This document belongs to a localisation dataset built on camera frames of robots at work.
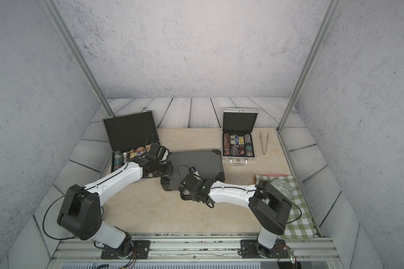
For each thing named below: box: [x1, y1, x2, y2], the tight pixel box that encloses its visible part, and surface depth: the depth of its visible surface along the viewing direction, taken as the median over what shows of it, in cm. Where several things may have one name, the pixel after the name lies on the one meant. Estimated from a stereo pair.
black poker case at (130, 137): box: [102, 110, 161, 173], surface depth 108 cm
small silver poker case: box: [222, 107, 259, 166], surface depth 109 cm
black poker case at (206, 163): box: [160, 149, 225, 192], surface depth 94 cm
